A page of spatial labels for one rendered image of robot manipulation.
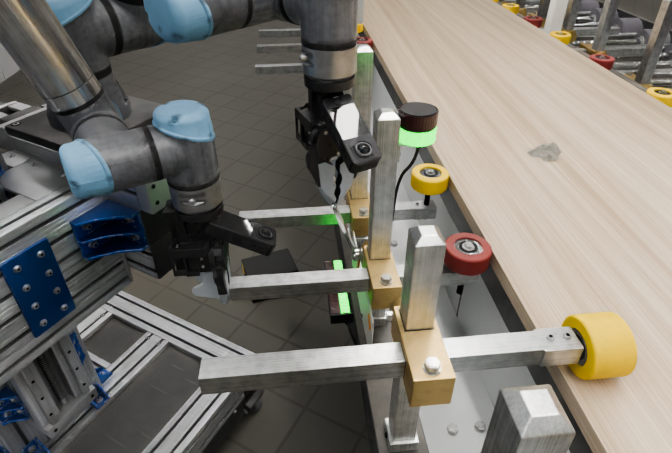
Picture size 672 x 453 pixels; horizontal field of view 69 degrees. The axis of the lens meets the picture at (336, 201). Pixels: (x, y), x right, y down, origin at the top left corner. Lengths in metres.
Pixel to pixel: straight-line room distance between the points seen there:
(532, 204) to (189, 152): 0.66
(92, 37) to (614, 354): 0.94
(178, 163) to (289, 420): 1.17
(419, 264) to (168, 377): 1.16
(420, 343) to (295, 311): 1.39
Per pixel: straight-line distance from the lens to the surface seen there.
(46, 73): 0.76
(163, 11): 0.63
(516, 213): 1.00
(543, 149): 1.22
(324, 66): 0.66
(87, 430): 1.58
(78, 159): 0.68
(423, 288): 0.59
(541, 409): 0.35
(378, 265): 0.87
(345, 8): 0.65
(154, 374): 1.63
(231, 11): 0.65
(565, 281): 0.87
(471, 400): 1.02
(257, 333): 1.93
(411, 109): 0.75
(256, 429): 1.70
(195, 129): 0.67
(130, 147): 0.68
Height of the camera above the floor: 1.44
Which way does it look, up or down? 34 degrees down
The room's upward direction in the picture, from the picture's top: straight up
